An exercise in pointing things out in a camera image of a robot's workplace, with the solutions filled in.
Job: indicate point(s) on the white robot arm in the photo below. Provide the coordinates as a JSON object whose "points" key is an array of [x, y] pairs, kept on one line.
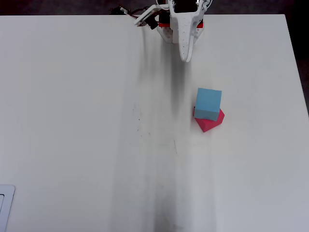
{"points": [[166, 36]]}

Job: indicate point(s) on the silver laptop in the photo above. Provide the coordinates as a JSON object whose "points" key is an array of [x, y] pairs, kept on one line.
{"points": [[9, 193]]}

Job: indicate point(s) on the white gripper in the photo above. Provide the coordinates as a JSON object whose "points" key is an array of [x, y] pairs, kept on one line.
{"points": [[184, 26]]}

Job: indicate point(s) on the red foam cube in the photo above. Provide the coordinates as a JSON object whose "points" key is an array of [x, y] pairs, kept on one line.
{"points": [[210, 124]]}

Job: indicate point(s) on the blue foam cube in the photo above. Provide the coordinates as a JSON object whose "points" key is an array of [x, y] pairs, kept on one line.
{"points": [[208, 101]]}

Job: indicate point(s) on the small controller board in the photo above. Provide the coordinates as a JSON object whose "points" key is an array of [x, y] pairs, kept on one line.
{"points": [[119, 10]]}

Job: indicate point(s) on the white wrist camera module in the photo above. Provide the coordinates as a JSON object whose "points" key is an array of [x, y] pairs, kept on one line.
{"points": [[144, 17]]}

